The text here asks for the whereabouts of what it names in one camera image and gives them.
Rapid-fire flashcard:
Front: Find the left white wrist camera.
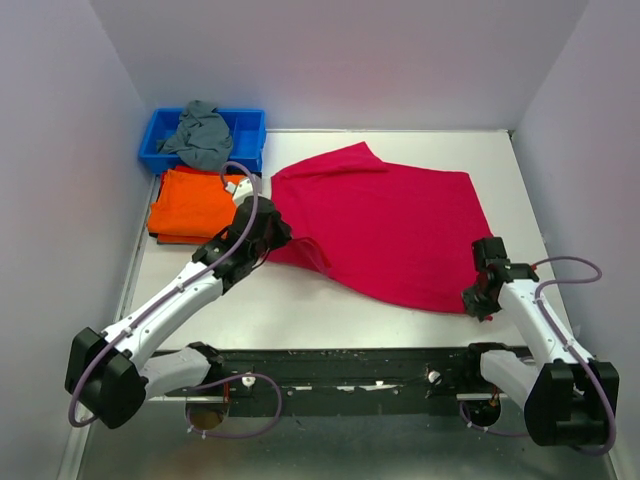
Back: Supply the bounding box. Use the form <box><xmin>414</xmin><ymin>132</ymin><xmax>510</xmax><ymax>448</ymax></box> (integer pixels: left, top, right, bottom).
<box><xmin>224</xmin><ymin>175</ymin><xmax>262</xmax><ymax>206</ymax></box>

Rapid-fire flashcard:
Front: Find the grey t shirt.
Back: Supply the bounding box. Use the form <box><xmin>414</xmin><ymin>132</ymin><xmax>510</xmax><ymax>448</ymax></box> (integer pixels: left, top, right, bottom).
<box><xmin>156</xmin><ymin>100</ymin><xmax>233</xmax><ymax>172</ymax></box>

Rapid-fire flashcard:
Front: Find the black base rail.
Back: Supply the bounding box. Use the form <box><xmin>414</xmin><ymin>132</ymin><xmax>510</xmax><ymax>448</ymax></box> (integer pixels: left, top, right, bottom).
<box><xmin>164</xmin><ymin>344</ymin><xmax>546</xmax><ymax>419</ymax></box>

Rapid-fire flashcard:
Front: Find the blue plastic bin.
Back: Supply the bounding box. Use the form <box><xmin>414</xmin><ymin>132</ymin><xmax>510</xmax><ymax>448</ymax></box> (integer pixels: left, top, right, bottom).
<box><xmin>138</xmin><ymin>108</ymin><xmax>267</xmax><ymax>175</ymax></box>

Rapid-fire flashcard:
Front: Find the magenta t shirt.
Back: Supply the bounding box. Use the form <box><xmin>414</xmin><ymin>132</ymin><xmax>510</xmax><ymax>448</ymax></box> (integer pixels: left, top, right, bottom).
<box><xmin>270</xmin><ymin>142</ymin><xmax>491</xmax><ymax>314</ymax></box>

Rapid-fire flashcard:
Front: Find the aluminium extrusion frame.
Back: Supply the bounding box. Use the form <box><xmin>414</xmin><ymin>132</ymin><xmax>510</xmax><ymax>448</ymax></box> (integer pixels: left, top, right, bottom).
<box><xmin>74</xmin><ymin>389</ymin><xmax>171</xmax><ymax>406</ymax></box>

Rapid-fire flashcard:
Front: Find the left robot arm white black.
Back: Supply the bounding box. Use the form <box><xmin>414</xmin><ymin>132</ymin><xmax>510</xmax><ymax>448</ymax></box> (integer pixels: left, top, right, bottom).
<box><xmin>64</xmin><ymin>195</ymin><xmax>291</xmax><ymax>429</ymax></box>

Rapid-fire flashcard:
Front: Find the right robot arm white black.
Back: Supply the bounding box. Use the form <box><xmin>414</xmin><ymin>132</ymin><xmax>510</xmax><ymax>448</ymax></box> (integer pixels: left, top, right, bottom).
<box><xmin>459</xmin><ymin>237</ymin><xmax>619</xmax><ymax>456</ymax></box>

